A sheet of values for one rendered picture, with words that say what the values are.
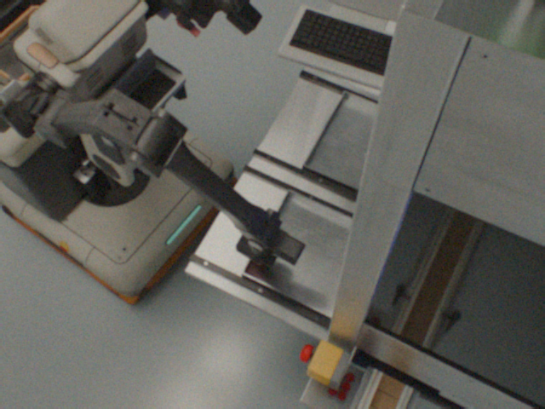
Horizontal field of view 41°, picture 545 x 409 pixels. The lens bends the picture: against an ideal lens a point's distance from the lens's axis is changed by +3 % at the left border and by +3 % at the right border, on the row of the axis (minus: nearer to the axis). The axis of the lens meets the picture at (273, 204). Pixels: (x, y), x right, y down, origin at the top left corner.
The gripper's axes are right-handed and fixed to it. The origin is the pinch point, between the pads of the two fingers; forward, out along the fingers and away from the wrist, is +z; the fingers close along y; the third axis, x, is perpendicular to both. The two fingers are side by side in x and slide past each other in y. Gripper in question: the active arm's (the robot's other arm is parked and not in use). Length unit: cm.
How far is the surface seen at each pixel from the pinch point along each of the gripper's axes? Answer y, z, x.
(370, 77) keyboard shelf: 2, 10, 68
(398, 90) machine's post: 11, -112, -12
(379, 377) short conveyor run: 37.8, -12.5, -14.4
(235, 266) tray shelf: -3.5, 2.8, -4.1
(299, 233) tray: 6.7, 1.1, 11.2
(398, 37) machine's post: 8, -119, -12
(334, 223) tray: 13.3, 0.1, 18.0
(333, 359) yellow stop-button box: 26.6, -17.0, -16.9
